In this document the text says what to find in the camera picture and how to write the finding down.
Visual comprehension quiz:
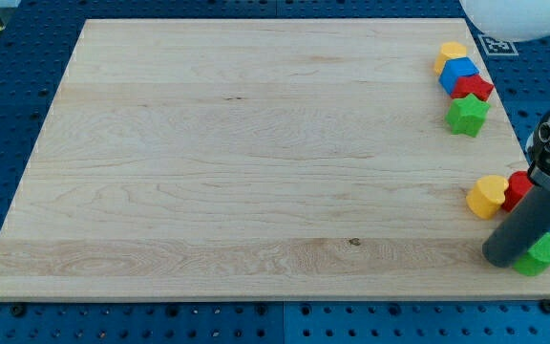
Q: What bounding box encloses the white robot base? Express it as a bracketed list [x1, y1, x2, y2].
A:
[459, 0, 550, 42]

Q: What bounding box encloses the green star block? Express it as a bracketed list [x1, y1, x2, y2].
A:
[445, 94, 491, 138]

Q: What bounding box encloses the wooden board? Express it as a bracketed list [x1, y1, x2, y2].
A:
[0, 18, 550, 302]

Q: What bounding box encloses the blue cube block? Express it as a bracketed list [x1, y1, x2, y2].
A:
[438, 57, 479, 95]

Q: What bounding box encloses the yellow heart block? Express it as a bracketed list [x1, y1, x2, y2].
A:
[466, 175, 509, 220]

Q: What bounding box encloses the yellow block upper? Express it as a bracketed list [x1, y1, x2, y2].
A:
[434, 41, 467, 75]

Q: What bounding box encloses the red block upper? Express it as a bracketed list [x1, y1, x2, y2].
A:
[450, 74, 495, 101]

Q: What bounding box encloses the red cylinder block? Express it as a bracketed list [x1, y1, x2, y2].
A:
[501, 171, 533, 212]

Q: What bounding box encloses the fiducial marker tag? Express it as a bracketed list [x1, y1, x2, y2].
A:
[478, 34, 518, 56]

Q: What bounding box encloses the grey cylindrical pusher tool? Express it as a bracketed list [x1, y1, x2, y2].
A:
[482, 185, 550, 268]

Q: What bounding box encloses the green cylinder block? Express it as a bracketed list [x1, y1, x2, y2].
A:
[513, 232, 550, 276]

